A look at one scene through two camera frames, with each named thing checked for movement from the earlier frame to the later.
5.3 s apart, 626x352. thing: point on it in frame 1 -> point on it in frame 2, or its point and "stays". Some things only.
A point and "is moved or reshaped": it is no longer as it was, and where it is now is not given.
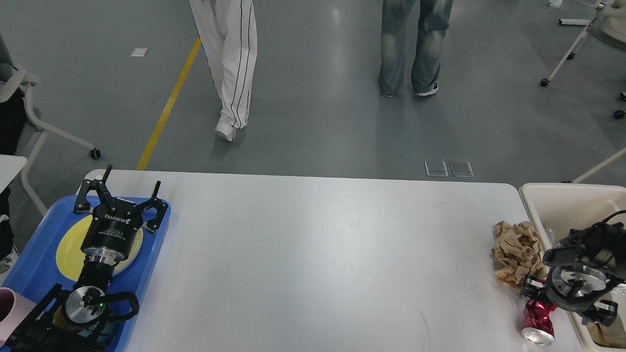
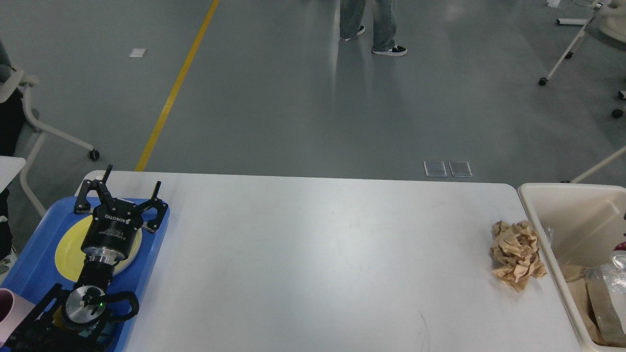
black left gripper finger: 154,202 stays
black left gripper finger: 82,206 stays
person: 434,20 -> 352,15
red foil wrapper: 537,328 is moved or reshaped
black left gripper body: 113,229 stays
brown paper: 517,252 stays
